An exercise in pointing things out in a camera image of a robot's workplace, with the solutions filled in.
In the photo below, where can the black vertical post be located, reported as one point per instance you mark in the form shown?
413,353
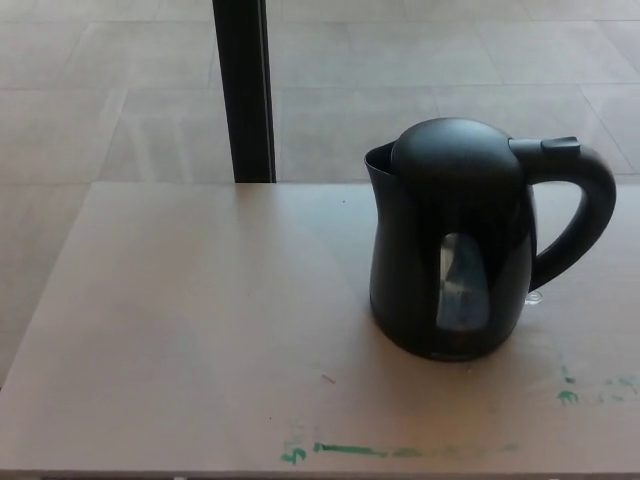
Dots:
245,90

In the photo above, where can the black electric kettle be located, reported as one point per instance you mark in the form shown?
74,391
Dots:
415,250

